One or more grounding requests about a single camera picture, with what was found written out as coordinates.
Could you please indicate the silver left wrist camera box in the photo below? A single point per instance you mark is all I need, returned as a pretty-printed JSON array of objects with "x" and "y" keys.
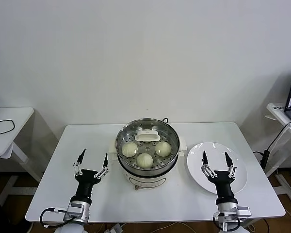
[{"x": 75, "y": 210}]

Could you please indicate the white desk with laptop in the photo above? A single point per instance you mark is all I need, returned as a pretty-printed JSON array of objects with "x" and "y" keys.
[{"x": 279, "y": 116}]

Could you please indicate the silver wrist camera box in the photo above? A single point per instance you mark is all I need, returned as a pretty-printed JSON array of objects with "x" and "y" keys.
[
  {"x": 244, "y": 211},
  {"x": 75, "y": 210}
]

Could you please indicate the round glass pot lid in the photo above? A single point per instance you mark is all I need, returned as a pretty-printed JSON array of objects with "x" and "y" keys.
[{"x": 146, "y": 136}]

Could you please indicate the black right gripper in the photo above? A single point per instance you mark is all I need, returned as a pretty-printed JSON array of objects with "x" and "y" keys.
[{"x": 223, "y": 187}]

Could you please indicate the perforated steel steamer basket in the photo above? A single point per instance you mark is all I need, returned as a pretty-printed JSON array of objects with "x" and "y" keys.
[{"x": 160, "y": 168}]

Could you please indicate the white power strip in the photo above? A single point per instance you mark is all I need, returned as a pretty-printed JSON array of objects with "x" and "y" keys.
[{"x": 116, "y": 228}]

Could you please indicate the white side table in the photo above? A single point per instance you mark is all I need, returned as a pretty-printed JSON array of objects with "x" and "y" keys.
[{"x": 14, "y": 121}]

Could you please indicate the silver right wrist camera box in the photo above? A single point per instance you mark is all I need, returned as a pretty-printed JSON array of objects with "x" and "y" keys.
[{"x": 244, "y": 211}]

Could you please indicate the white steamed baozi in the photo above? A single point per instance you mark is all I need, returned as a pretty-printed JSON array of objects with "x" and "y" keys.
[
  {"x": 163, "y": 148},
  {"x": 144, "y": 161},
  {"x": 129, "y": 149}
]

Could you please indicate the round white plate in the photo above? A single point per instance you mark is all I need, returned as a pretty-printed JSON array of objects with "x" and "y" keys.
[{"x": 195, "y": 165}]

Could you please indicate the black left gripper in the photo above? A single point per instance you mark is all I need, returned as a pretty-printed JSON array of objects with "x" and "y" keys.
[{"x": 85, "y": 184}]

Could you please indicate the steel steamer pot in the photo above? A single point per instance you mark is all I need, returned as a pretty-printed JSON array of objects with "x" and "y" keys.
[{"x": 148, "y": 180}]

